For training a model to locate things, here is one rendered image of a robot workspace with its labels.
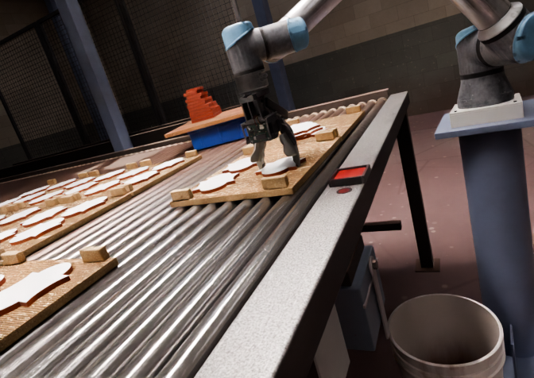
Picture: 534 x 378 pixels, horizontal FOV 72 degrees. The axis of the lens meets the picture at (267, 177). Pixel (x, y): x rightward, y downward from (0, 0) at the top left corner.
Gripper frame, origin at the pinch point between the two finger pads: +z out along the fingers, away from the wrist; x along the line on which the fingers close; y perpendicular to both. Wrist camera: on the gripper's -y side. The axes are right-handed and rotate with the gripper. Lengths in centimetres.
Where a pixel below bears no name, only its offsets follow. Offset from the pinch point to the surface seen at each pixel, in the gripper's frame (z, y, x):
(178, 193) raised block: -1.6, 16.0, -21.6
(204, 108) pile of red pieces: -13, -79, -74
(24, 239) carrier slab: -1, 34, -61
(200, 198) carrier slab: 0.5, 16.3, -15.1
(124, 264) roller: 1.7, 42.1, -15.6
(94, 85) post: -46, -109, -179
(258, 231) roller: 1.7, 32.4, 8.8
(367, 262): 10.6, 28.9, 25.7
